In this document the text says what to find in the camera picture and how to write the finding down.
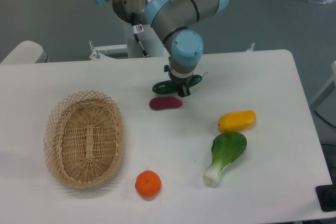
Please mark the woven wicker basket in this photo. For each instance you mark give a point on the woven wicker basket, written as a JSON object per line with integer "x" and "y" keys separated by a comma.
{"x": 84, "y": 139}

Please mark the yellow mango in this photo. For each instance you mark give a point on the yellow mango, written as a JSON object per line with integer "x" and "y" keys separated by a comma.
{"x": 237, "y": 121}

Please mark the purple sweet potato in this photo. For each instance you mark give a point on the purple sweet potato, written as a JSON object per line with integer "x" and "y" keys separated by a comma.
{"x": 163, "y": 103}

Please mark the white furniture at right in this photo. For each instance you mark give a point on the white furniture at right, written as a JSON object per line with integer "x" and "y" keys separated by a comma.
{"x": 324, "y": 91}

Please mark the white chair back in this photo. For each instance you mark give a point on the white chair back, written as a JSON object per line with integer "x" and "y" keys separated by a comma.
{"x": 27, "y": 52}

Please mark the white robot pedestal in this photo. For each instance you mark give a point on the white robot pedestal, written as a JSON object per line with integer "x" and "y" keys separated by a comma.
{"x": 141, "y": 40}

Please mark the orange tangerine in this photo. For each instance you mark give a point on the orange tangerine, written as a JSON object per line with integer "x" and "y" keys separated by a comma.
{"x": 148, "y": 184}

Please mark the green bok choy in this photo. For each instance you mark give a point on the green bok choy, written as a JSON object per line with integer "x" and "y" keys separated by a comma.
{"x": 226, "y": 148}

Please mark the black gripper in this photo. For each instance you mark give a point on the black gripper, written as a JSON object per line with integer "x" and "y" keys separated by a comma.
{"x": 181, "y": 79}

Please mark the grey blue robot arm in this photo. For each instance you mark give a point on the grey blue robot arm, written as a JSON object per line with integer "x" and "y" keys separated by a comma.
{"x": 170, "y": 20}

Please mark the dark green cucumber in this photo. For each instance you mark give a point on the dark green cucumber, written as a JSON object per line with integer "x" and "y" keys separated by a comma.
{"x": 169, "y": 87}

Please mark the black device at table edge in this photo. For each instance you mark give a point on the black device at table edge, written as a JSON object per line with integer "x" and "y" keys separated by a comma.
{"x": 326, "y": 197}

